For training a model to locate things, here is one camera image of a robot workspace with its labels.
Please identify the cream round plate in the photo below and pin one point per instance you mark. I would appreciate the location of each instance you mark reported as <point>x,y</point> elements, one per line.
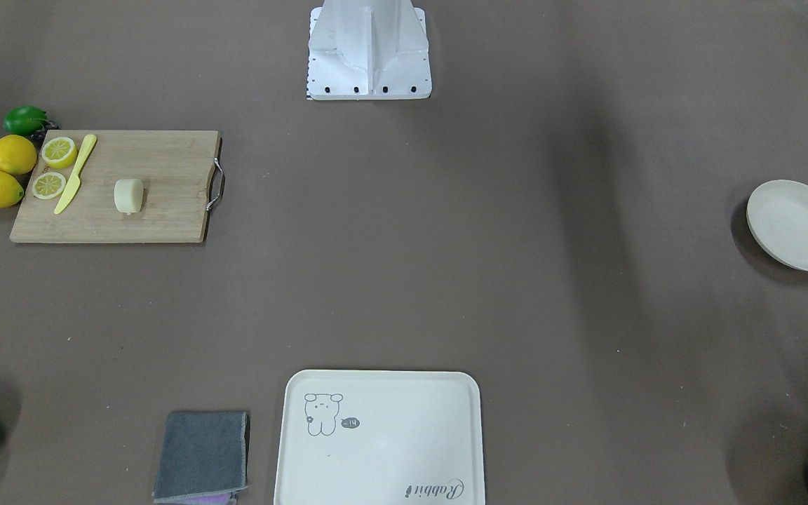
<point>777,214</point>

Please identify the cream rectangular rabbit tray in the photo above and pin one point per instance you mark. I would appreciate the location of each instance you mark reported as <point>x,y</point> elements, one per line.
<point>380,437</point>

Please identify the wooden cutting board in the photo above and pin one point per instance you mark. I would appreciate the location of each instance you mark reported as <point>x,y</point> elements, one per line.
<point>177,168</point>

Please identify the grey folded cloth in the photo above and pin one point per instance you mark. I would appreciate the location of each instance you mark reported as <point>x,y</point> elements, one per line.
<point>203,458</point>

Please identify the yellow plastic knife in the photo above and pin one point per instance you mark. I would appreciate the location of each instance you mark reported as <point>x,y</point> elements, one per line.
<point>73,183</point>

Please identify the upper lemon half slice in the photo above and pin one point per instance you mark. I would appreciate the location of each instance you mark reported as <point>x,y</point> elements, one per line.
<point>59,152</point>

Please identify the lemon half slice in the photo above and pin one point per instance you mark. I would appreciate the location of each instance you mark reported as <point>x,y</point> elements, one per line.
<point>48,185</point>
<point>59,152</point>

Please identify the lower lemon half slice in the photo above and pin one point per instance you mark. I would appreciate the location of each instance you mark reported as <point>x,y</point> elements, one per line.
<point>48,185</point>

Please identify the green lime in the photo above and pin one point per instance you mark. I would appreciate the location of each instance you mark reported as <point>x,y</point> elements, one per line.
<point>25,120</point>

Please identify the whole yellow lemon upper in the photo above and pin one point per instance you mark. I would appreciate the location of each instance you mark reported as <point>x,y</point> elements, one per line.
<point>17,155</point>

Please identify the white camera stand base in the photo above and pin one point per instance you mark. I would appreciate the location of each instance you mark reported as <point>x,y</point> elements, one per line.
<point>368,50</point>

